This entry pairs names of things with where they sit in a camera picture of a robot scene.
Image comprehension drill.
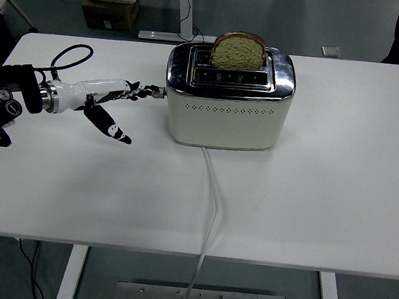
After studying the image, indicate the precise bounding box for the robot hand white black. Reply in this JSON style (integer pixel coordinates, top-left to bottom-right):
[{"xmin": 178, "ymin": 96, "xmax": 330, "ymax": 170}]
[{"xmin": 52, "ymin": 73, "xmax": 161, "ymax": 148}]

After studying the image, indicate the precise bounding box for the cream chrome toaster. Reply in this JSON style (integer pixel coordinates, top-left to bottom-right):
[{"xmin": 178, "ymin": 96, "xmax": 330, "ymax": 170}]
[{"xmin": 159, "ymin": 37, "xmax": 300, "ymax": 156}]

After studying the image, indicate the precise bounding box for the brown cardboard box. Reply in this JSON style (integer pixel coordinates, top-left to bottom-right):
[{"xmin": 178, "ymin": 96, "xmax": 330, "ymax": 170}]
[{"xmin": 78, "ymin": 0, "xmax": 141, "ymax": 33}]

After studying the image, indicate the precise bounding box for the white desk leg with foot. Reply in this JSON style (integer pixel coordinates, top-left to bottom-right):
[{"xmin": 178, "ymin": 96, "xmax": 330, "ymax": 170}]
[{"xmin": 137, "ymin": 0, "xmax": 208, "ymax": 45}]

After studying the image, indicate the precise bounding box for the brown bread slice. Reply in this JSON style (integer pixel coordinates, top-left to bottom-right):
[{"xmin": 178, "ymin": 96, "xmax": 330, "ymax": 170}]
[{"xmin": 208, "ymin": 28, "xmax": 269, "ymax": 74}]

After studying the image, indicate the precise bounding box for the grey floor socket plate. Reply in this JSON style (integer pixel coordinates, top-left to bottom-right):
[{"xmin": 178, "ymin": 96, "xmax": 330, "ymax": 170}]
[{"xmin": 320, "ymin": 45, "xmax": 342, "ymax": 58}]

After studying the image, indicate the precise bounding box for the black cable on desk leg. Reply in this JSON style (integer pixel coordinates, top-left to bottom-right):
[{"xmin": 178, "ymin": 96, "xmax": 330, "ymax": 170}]
[{"xmin": 176, "ymin": 0, "xmax": 208, "ymax": 43}]

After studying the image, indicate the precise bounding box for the white toaster power cable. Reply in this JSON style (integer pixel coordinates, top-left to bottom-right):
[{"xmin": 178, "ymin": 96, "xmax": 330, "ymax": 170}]
[{"xmin": 180, "ymin": 145, "xmax": 229, "ymax": 299}]

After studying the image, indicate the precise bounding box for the black cable under table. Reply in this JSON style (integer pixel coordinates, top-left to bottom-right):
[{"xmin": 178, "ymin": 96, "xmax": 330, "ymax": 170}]
[{"xmin": 11, "ymin": 238, "xmax": 52, "ymax": 299}]

